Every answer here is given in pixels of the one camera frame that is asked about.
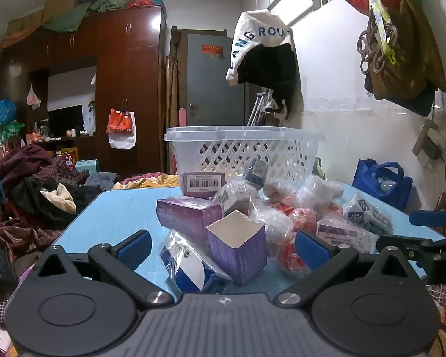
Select dark blue small box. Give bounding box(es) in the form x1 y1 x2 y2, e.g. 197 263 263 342
244 158 270 190

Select blue fabric shopping bag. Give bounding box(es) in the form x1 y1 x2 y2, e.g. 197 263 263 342
352 158 414 211

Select purple box with white label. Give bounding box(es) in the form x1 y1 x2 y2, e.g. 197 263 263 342
183 172 227 199

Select red item in plastic bag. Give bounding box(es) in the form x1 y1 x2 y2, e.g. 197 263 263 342
274 207 321 280

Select tangled thin cables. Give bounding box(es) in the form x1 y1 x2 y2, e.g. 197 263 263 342
427 282 446 307

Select green cloth bundle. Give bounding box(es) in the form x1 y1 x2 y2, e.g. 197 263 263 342
42 0 135 33

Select grey metal door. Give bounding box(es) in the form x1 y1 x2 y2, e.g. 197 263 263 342
185 32 250 128

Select cardboard box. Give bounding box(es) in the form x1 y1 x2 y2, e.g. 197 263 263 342
1 0 83 47

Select blue box with pale lettering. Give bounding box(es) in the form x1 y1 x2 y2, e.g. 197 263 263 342
160 246 232 295

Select long purple box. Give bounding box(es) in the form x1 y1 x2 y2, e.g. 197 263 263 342
156 196 224 243

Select white plastic lattice basket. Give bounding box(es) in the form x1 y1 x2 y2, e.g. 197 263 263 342
164 126 326 194

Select small white and red bag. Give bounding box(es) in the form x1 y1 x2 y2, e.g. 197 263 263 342
26 83 42 111

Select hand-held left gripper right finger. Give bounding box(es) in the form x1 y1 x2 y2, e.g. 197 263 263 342
275 231 413 308

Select coiled brown rope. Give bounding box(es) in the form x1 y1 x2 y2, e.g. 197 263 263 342
357 18 399 76

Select orange and white plastic bag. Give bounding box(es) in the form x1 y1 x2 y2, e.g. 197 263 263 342
106 108 137 150

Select yellow green strap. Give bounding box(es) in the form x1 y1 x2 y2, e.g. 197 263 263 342
358 0 397 65

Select wall power socket with charger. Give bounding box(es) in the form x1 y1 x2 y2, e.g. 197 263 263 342
412 120 446 165

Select red and blue bundle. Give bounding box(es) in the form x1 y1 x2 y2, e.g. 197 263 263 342
128 0 165 9

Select purple and white flat box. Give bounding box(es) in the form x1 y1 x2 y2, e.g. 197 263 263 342
316 218 380 256

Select crumpled clear plastic bag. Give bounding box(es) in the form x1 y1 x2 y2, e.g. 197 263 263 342
250 201 295 247

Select pile of dark clothes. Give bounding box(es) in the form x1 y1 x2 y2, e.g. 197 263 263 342
0 144 117 231

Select black hanging bag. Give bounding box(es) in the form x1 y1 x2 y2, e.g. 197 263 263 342
364 78 436 118

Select brown hanging bag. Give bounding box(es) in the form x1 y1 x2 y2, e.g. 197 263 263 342
364 0 446 101

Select brown wooden wardrobe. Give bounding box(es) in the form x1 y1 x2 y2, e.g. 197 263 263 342
0 5 168 179

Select pale bagged item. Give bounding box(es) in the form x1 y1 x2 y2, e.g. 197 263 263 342
264 176 343 214

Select wooden planks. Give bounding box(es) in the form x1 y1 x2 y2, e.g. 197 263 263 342
165 26 189 174

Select blue plastic bag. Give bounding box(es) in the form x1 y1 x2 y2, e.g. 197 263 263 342
0 98 18 146

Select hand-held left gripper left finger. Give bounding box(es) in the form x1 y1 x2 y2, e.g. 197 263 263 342
36 229 173 309

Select black television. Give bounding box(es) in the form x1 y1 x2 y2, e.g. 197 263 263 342
47 105 83 139

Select small white box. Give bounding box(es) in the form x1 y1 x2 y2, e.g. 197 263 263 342
215 178 261 217

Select black and white patterned box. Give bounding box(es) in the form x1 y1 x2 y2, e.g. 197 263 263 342
341 194 393 236

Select orange yellow blanket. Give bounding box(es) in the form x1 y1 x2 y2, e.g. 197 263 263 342
113 171 181 191

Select teal box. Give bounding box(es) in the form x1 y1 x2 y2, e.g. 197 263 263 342
75 159 99 175

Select open purple carton box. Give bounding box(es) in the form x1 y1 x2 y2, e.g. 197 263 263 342
206 210 267 287

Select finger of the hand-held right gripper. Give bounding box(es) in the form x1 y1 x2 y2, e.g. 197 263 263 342
375 234 446 285
408 209 446 237

